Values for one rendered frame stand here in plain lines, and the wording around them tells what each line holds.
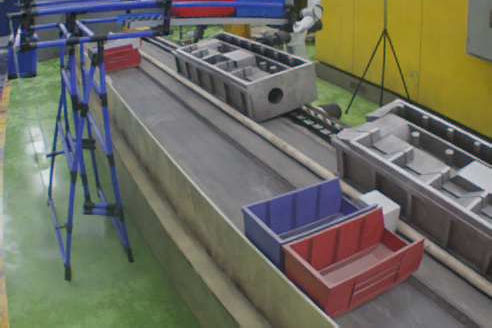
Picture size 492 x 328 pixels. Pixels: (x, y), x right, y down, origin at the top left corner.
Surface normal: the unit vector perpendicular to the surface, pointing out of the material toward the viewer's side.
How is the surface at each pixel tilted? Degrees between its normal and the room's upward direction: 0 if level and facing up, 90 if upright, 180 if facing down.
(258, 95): 90
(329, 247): 88
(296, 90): 90
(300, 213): 88
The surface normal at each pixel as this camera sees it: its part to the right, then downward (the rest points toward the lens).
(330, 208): 0.49, 0.33
